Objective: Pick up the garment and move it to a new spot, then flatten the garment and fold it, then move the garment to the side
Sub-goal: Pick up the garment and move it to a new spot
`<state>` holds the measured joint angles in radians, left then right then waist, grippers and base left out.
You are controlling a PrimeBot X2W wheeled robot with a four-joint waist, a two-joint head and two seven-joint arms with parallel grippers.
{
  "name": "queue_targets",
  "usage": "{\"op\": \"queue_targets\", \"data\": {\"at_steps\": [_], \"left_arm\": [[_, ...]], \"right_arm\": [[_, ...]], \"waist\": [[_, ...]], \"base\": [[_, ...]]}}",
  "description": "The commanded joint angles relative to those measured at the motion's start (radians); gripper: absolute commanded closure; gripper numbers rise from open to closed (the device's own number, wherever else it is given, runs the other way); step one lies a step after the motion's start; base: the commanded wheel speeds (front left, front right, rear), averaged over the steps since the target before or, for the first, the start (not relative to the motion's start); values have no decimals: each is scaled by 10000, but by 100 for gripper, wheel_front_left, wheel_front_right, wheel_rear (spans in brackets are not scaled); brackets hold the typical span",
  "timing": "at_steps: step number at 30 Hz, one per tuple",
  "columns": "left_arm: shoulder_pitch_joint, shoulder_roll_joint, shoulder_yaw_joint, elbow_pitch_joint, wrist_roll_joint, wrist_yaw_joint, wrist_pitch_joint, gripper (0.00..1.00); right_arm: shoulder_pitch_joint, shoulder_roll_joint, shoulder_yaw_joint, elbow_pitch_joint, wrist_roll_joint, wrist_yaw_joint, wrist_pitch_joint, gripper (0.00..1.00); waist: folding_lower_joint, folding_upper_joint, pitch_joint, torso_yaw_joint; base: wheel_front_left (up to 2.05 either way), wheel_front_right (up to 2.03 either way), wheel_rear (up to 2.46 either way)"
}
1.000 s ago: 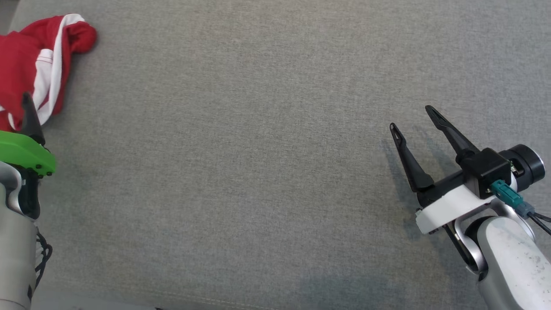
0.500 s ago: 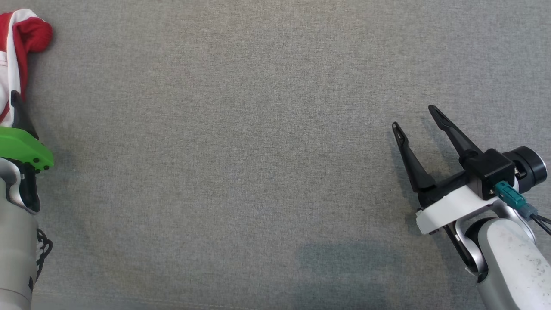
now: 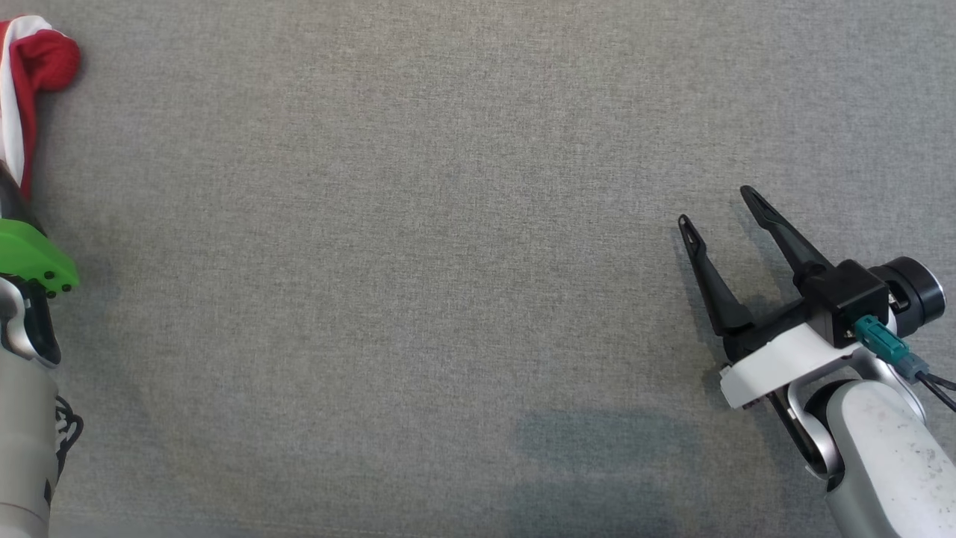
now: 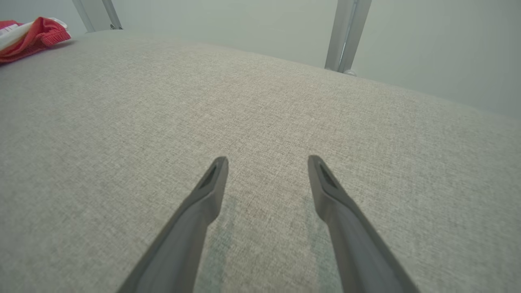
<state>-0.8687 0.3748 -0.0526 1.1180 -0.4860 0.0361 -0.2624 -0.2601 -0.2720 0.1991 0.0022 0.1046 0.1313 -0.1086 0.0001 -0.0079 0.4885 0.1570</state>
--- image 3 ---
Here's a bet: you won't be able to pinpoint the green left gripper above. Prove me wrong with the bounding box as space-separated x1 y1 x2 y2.
0 170 81 298

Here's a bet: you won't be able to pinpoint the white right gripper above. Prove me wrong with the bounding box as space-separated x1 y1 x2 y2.
677 185 875 410

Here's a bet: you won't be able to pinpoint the red shorts with white stripe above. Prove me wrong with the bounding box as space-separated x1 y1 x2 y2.
0 15 81 201

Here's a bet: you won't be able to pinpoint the teal cable connector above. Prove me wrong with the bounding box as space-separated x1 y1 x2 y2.
852 314 931 383

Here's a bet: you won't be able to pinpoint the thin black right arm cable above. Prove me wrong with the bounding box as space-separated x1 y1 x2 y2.
915 370 956 412

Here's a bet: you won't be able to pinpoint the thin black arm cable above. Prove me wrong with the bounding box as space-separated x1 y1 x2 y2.
51 395 85 480
915 370 956 412

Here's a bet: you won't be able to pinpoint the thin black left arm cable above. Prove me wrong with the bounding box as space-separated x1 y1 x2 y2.
51 395 85 480

